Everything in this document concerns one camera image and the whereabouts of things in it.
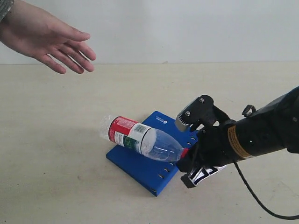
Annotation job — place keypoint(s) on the clear plastic water bottle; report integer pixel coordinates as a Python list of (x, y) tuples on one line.
[(150, 142)]

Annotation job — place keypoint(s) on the blue notebook cover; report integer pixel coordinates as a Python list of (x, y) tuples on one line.
[(152, 175)]

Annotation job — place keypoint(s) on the bare person hand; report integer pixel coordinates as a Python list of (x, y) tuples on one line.
[(33, 32)]

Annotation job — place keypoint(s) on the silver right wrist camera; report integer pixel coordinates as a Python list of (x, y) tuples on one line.
[(189, 116)]

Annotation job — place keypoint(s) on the grey sleeved person forearm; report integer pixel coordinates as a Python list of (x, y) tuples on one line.
[(5, 8)]

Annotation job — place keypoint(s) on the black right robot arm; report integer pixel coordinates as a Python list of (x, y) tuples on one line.
[(261, 131)]

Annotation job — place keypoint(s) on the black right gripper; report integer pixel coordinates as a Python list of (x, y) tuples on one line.
[(209, 155)]

